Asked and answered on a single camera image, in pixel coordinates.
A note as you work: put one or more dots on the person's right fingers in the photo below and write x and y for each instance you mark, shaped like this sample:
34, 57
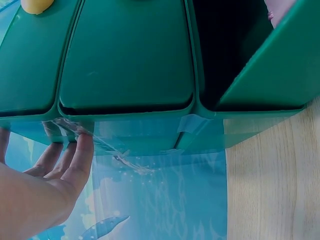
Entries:
276, 11

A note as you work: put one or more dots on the person's left thumb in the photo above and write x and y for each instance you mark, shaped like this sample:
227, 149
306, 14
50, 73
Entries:
4, 145

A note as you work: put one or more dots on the green plastic drawer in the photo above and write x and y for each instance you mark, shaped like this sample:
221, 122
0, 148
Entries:
275, 75
125, 55

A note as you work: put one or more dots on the green plastic drawer cabinet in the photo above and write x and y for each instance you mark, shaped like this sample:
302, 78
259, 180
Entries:
150, 116

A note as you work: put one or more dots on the person's left hand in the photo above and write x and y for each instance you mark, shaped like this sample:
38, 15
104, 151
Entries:
37, 197

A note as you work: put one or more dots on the crinkled clear tape strip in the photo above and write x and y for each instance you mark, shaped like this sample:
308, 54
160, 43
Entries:
75, 130

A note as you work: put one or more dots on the green drawer with yellow knob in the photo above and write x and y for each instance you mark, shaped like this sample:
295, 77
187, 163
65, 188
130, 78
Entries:
30, 62

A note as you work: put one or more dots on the clear tape piece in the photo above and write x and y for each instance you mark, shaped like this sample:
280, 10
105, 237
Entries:
192, 122

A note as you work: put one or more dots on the yellow knob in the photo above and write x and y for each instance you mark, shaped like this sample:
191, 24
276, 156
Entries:
37, 6

